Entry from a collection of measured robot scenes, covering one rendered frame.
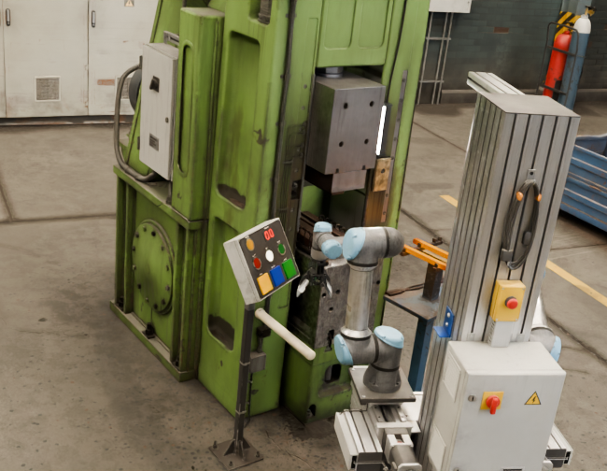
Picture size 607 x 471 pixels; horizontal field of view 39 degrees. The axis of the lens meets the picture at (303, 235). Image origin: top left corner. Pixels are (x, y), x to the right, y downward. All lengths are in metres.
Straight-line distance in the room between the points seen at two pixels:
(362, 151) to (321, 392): 1.30
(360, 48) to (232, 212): 0.99
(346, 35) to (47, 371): 2.42
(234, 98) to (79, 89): 5.05
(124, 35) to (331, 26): 5.31
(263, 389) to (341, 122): 1.47
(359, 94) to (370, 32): 0.32
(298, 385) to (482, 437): 1.73
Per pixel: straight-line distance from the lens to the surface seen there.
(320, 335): 4.30
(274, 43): 3.81
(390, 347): 3.33
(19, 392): 4.80
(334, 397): 4.61
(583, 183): 7.83
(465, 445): 2.99
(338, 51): 4.02
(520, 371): 2.91
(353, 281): 3.20
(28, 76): 9.00
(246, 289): 3.67
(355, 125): 4.00
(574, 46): 11.20
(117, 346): 5.17
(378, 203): 4.47
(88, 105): 9.19
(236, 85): 4.18
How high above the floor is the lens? 2.64
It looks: 23 degrees down
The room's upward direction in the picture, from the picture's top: 6 degrees clockwise
